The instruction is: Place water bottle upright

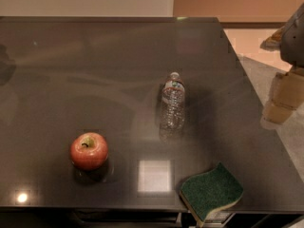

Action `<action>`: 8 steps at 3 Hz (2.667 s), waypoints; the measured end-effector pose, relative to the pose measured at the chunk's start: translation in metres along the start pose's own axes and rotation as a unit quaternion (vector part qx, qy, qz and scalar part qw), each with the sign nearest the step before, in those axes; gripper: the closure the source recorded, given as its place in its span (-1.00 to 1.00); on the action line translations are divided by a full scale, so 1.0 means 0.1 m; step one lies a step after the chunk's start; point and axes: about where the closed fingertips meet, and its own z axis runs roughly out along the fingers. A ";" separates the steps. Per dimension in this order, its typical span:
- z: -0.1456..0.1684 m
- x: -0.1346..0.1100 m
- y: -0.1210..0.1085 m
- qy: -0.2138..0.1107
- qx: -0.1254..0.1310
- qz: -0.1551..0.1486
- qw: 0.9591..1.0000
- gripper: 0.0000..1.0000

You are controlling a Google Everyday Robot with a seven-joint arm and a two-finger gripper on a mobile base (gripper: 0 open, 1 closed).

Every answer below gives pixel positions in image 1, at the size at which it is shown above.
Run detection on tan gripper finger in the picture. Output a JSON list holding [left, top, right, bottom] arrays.
[[260, 27, 284, 51], [260, 66, 304, 129]]

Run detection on clear plastic water bottle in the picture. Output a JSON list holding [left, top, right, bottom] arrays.
[[160, 72, 185, 135]]

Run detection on green and yellow sponge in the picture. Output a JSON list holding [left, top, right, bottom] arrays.
[[180, 162, 243, 228]]

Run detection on red apple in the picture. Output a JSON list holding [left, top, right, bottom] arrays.
[[69, 132, 108, 171]]

